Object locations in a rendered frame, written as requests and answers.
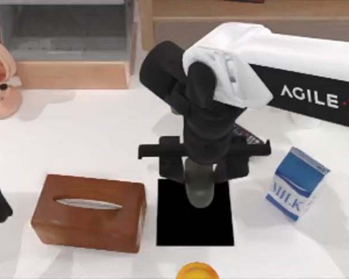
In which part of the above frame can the blue and white milk carton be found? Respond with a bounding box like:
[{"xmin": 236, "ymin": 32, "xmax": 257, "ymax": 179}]
[{"xmin": 264, "ymin": 146, "xmax": 332, "ymax": 223}]

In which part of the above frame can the orange round object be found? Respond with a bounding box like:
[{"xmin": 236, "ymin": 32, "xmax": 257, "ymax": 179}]
[{"xmin": 175, "ymin": 261, "xmax": 220, "ymax": 279}]

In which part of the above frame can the wooden cupboard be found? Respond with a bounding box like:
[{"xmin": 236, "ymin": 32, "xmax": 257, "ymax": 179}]
[{"xmin": 139, "ymin": 0, "xmax": 349, "ymax": 51}]

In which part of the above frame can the pink ear model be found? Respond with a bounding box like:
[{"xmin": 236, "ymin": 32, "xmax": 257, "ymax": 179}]
[{"xmin": 0, "ymin": 36, "xmax": 23, "ymax": 120}]

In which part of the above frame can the brown wooden tissue box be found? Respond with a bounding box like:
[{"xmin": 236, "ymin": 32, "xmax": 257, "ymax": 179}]
[{"xmin": 30, "ymin": 173, "xmax": 148, "ymax": 254}]

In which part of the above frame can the black square mat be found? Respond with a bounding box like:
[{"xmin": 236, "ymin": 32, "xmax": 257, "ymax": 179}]
[{"xmin": 156, "ymin": 178, "xmax": 235, "ymax": 247}]

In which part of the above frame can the pale wooden drawer front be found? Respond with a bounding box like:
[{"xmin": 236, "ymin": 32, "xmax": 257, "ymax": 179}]
[{"xmin": 13, "ymin": 59, "xmax": 132, "ymax": 90}]

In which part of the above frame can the black and red flat object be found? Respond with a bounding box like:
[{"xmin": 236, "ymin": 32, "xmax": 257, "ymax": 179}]
[{"xmin": 232, "ymin": 123, "xmax": 264, "ymax": 146}]

